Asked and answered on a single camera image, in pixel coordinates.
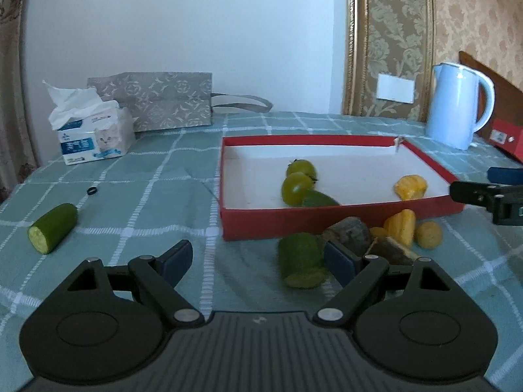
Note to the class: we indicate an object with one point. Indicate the small round brown fruit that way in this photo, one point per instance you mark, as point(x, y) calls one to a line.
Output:
point(428, 235)

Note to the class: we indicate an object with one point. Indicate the yellow fruit piece outside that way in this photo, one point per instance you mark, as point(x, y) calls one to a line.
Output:
point(401, 227)

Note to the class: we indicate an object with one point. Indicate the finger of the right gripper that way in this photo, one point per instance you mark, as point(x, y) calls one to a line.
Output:
point(505, 176)
point(503, 202)

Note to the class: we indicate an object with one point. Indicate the cat print tissue box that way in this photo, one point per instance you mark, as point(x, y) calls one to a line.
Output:
point(89, 128)

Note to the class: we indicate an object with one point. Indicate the white wall switch plate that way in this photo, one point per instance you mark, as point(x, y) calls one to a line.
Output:
point(395, 89)

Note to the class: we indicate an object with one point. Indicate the patterned beige curtain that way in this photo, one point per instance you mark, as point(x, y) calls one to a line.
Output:
point(17, 154)

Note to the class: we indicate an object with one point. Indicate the cucumber piece on cloth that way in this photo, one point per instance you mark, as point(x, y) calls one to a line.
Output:
point(50, 229)

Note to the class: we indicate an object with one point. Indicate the red shallow cardboard box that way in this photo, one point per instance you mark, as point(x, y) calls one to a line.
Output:
point(359, 172)

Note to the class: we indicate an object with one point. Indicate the round green lime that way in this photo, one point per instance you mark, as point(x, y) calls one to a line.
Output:
point(295, 187)
point(303, 166)

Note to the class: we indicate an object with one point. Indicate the green checked tablecloth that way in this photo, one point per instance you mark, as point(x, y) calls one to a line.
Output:
point(163, 191)

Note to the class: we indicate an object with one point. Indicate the green mango wedge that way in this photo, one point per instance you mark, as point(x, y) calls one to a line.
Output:
point(314, 198)

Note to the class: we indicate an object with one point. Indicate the yellow fruit piece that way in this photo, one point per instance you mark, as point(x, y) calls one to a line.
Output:
point(410, 187)

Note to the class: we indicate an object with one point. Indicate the short cut cucumber piece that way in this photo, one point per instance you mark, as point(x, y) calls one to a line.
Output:
point(301, 261)

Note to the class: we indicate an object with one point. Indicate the grey patterned gift bag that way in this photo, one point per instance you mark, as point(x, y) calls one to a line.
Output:
point(171, 100)

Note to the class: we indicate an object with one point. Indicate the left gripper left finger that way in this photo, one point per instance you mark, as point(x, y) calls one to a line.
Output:
point(103, 323)

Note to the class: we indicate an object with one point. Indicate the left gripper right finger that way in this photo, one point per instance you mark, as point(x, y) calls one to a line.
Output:
point(411, 321)

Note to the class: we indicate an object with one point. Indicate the red packet box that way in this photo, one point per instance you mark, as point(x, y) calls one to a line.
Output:
point(508, 137)

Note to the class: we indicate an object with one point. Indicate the light blue electric kettle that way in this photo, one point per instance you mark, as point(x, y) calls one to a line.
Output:
point(462, 104)

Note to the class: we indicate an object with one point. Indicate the gold framed wall panel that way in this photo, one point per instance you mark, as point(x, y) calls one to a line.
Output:
point(405, 38)

